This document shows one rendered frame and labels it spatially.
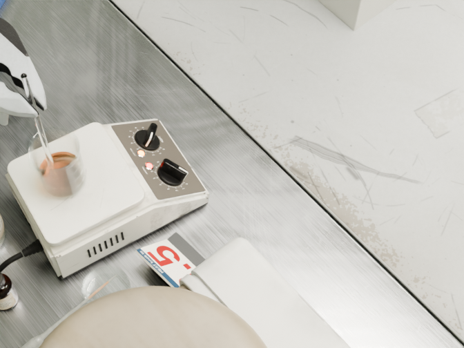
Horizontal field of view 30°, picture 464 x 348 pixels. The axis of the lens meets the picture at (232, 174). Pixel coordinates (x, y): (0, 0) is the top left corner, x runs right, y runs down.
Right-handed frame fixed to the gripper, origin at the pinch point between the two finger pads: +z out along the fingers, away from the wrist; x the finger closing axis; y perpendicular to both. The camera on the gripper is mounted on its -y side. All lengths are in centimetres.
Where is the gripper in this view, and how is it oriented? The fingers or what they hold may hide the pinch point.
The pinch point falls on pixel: (30, 99)
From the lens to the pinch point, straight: 83.4
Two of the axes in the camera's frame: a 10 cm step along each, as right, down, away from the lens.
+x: -6.5, 6.5, -3.8
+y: -0.3, 4.9, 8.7
